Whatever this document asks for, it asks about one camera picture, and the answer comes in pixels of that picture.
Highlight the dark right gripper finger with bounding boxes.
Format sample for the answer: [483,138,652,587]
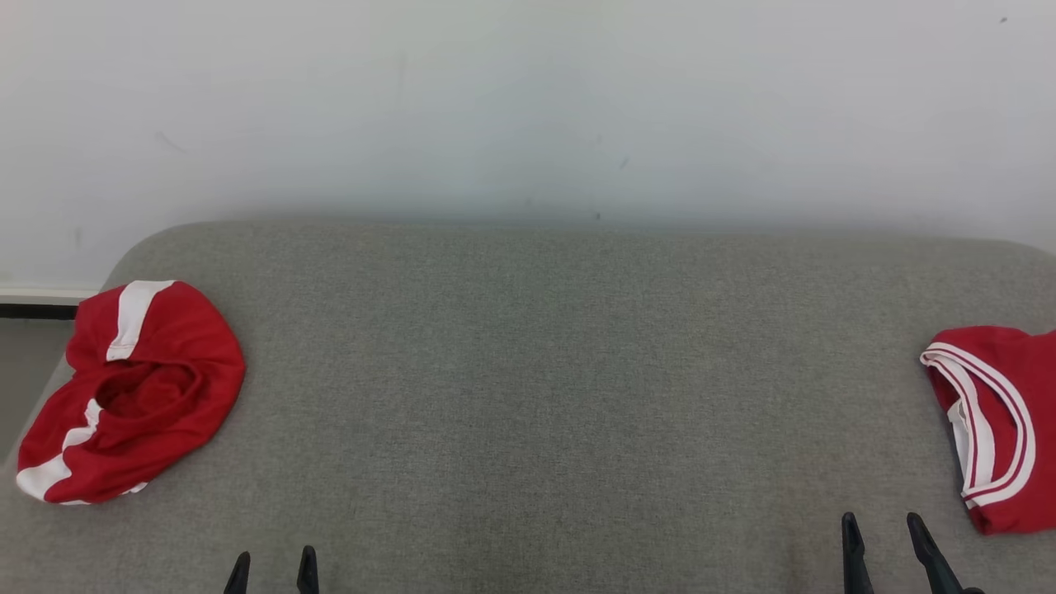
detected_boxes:
[841,511,875,594]
[906,511,964,594]

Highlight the red jersey with white trim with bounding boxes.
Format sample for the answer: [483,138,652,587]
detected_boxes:
[919,325,1056,537]

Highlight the red shorts with white stripe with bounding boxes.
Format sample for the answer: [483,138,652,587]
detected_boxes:
[16,279,247,506]

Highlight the black white wall baseboard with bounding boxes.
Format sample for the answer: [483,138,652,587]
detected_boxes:
[0,285,101,321]

